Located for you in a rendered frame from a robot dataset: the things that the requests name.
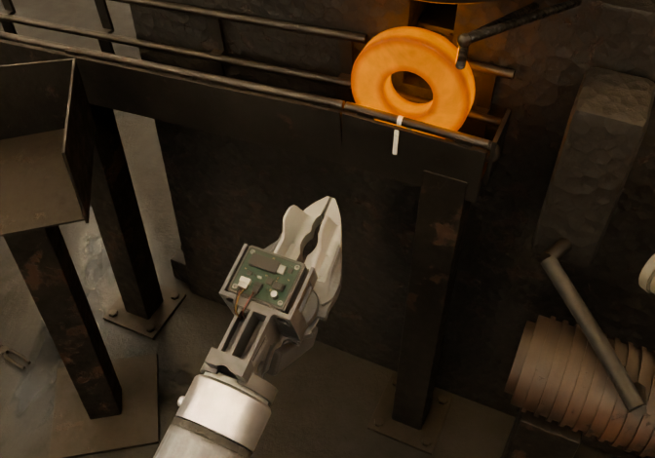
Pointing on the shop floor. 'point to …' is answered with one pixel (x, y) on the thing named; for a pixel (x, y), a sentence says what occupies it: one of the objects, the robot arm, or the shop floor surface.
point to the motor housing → (574, 394)
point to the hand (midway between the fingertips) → (327, 212)
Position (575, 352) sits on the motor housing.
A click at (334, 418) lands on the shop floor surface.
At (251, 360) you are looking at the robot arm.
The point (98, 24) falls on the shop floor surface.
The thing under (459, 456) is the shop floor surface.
